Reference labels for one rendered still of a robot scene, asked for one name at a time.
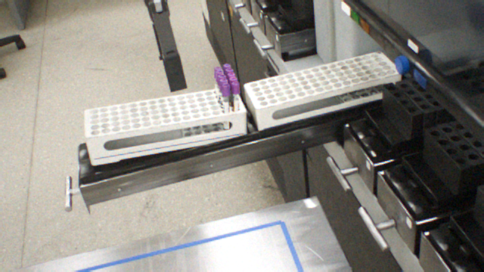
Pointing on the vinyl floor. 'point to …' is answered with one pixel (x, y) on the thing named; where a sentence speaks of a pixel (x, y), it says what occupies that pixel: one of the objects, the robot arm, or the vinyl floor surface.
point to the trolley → (224, 246)
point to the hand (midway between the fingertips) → (172, 66)
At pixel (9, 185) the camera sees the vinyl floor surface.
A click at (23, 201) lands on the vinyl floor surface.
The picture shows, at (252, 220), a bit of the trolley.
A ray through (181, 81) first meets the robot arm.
